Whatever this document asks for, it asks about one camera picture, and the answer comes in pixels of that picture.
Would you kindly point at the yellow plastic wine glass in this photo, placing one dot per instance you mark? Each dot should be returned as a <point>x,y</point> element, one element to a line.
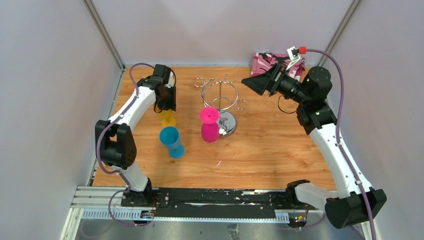
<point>167,118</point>

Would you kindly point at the pink plastic wine glass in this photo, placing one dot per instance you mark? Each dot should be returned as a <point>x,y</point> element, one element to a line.
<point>210,128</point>

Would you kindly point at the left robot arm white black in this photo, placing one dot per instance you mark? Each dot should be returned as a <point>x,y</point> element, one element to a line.
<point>115,147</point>

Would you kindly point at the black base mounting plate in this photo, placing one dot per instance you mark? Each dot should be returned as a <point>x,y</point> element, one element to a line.
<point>219,204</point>

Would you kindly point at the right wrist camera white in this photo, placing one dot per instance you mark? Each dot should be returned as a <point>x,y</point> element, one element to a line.
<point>294,57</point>

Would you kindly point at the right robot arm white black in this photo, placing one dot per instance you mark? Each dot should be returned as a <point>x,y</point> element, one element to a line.
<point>355,200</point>

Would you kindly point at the blue plastic wine glass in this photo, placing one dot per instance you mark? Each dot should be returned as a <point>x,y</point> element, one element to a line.
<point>171,139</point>

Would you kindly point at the chrome wine glass rack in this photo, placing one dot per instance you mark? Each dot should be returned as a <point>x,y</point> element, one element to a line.
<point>227,121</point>

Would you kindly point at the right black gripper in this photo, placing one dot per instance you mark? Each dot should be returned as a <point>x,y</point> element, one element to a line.
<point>260,83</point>

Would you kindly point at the pink camouflage cloth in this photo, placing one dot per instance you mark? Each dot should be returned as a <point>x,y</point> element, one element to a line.
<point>262,62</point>

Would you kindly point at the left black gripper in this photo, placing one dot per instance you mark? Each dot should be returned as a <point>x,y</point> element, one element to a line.
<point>171,104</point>

